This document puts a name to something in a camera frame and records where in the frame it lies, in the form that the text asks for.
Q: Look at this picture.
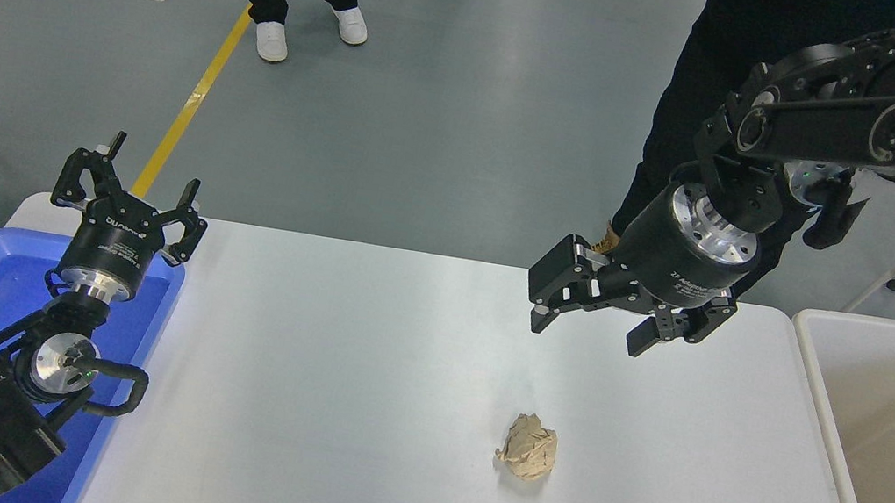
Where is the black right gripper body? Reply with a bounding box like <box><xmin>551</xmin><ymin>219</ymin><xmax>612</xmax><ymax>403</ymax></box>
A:
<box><xmin>604</xmin><ymin>174</ymin><xmax>767</xmax><ymax>321</ymax></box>

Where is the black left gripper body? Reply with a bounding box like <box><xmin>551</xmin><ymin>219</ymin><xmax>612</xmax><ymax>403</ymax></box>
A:
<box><xmin>56</xmin><ymin>191</ymin><xmax>172</xmax><ymax>298</ymax></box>

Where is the tan paper ball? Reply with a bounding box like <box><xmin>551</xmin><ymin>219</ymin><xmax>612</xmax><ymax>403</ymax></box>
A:
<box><xmin>491</xmin><ymin>409</ymin><xmax>563</xmax><ymax>485</ymax></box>

